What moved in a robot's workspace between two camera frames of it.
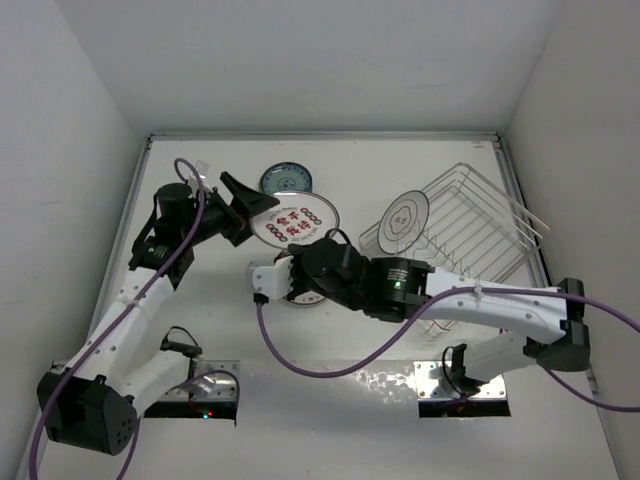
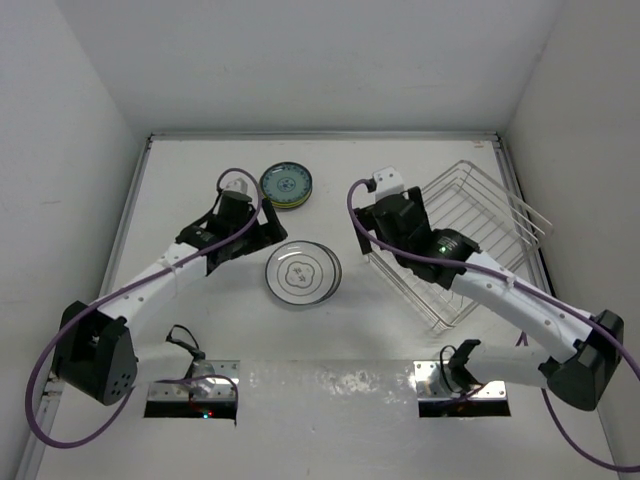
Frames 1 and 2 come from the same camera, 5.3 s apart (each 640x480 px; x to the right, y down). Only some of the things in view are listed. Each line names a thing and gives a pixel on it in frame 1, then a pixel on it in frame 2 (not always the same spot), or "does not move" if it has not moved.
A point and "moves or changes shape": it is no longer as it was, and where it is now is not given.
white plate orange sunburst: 308,298 moves or changes shape
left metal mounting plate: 209,381 does not move
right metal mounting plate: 431,385 does not move
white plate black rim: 402,222 moves or changes shape
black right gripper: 297,287 to 368,218
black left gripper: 245,205 to 265,234
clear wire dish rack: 475,228 does not move
